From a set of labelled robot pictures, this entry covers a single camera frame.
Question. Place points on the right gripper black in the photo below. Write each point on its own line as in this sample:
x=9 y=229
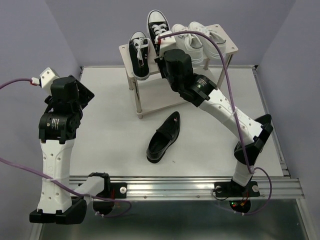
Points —
x=161 y=62

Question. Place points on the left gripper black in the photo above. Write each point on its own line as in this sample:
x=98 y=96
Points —
x=86 y=94

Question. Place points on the black canvas sneaker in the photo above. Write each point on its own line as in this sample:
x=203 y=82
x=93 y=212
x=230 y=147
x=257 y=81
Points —
x=138 y=48
x=156 y=24

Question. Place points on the white sneaker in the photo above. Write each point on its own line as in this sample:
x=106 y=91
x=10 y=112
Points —
x=209 y=50
x=191 y=45

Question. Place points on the black leather loafer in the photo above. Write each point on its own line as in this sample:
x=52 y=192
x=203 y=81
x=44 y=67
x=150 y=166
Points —
x=265 y=122
x=163 y=138

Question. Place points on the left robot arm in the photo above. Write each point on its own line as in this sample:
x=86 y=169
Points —
x=57 y=133

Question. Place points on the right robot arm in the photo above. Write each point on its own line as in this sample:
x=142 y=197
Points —
x=176 y=66

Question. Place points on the white sneaker on shelf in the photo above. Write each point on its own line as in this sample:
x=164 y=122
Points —
x=209 y=50

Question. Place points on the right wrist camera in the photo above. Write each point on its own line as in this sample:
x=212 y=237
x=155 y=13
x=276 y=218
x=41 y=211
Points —
x=165 y=43

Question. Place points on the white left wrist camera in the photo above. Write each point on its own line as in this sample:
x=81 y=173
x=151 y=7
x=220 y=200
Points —
x=47 y=77

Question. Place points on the aluminium mounting rail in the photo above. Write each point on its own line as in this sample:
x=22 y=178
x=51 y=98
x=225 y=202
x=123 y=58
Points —
x=196 y=188

